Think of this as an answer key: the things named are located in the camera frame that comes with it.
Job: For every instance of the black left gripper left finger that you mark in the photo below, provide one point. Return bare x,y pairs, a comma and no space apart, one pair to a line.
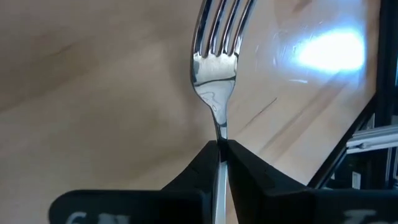
140,208

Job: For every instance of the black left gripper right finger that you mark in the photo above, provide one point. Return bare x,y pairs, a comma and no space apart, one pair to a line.
311,208

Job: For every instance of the black table edge frame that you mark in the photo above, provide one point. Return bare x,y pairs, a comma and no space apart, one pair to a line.
342,149

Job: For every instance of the aluminium extrusion rail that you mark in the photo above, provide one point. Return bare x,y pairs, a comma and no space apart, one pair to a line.
373,140

